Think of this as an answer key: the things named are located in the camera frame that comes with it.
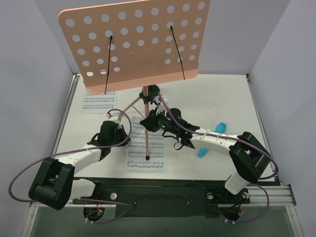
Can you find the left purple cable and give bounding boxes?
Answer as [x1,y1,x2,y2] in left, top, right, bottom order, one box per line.
[8,109,135,225]

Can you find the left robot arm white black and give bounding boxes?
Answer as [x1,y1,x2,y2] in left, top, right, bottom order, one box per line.
[28,120,130,210]

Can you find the black microphone desk stand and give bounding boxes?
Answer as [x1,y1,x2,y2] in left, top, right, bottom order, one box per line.
[139,84,160,100]

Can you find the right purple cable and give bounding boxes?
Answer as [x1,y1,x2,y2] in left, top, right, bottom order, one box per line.
[158,92,280,225]

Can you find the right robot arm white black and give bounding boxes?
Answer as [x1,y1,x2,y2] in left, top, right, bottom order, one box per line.
[140,108,271,202]

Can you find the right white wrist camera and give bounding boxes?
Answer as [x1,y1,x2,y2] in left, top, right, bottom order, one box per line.
[153,96,168,114]

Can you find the pink perforated music stand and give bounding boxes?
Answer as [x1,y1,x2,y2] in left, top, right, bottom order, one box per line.
[57,0,212,161]

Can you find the sheet music page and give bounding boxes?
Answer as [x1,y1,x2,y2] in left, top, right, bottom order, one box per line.
[124,116,167,173]
[81,92,117,114]

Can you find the blue toy microphone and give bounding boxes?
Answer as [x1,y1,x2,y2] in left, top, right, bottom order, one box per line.
[197,122,227,158]

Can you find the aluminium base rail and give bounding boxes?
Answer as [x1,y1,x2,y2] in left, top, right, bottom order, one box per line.
[30,185,297,207]

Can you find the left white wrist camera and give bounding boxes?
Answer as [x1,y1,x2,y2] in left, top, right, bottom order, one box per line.
[107,112,122,128]

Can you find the purple cable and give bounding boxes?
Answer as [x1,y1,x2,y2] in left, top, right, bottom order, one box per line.
[158,92,280,225]
[8,109,135,225]

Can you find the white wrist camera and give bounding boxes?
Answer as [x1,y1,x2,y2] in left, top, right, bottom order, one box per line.
[153,96,168,114]
[107,112,122,128]

